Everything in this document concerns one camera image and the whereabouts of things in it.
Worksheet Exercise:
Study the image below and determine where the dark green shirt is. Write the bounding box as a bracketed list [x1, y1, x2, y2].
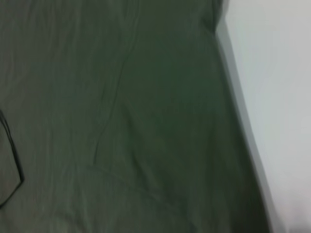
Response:
[0, 0, 276, 233]

